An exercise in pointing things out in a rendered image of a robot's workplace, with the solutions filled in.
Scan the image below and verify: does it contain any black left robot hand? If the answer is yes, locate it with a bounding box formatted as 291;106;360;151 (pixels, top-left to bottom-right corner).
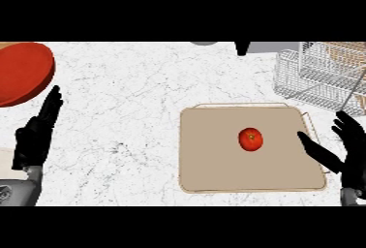
12;84;65;171

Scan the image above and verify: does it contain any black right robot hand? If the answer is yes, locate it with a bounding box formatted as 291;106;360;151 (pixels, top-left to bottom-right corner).
297;110;366;201

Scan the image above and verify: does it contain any red tomato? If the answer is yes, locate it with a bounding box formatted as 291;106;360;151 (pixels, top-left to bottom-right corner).
238;127;264;152

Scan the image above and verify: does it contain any beige tray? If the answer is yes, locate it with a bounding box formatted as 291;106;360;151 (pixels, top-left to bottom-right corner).
177;103;331;195

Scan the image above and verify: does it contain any pale beige board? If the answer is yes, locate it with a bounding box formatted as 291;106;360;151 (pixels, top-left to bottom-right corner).
0;146;28;180

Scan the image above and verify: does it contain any red round plate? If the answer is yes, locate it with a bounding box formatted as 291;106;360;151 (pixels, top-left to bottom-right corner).
0;42;58;109

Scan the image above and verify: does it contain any grey flat appliance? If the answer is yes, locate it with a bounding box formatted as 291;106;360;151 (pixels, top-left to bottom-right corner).
248;42;303;54

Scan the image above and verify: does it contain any white wire tiered basket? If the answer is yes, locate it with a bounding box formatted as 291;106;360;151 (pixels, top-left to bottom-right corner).
273;42;366;117

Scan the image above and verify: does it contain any black handle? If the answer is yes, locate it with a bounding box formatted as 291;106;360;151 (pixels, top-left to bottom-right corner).
235;42;253;57

